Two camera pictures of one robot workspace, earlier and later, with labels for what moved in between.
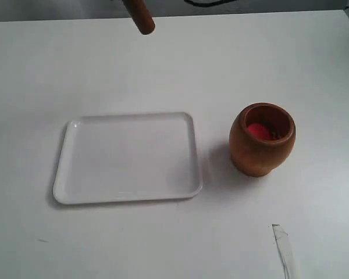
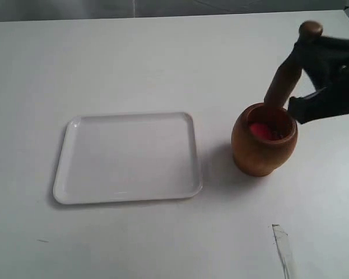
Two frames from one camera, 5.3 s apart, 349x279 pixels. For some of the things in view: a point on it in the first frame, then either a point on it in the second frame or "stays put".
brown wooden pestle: [141, 15] to [287, 77]
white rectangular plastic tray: [128, 157] stays put
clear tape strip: [285, 250] stays put
